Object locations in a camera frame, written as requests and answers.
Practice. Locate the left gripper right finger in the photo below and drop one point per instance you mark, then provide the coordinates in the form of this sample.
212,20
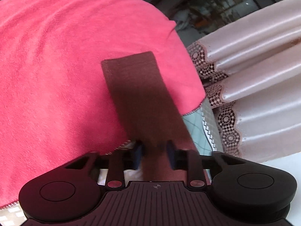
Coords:
191,162

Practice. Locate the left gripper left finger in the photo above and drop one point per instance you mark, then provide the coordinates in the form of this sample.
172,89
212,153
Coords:
121,160

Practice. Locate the dark red long-sleeve sweater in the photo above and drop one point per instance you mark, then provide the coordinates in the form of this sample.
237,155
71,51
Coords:
147,112

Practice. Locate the patterned bed quilt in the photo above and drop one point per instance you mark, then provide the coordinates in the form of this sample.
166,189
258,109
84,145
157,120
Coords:
204,126

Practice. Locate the pink fleece blanket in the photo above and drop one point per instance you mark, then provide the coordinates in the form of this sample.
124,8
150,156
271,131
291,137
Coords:
55,105

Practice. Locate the pink satin lace curtain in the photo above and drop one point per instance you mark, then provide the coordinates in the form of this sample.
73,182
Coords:
254,64

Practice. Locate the dark window frame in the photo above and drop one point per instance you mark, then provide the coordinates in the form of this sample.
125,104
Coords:
198,18

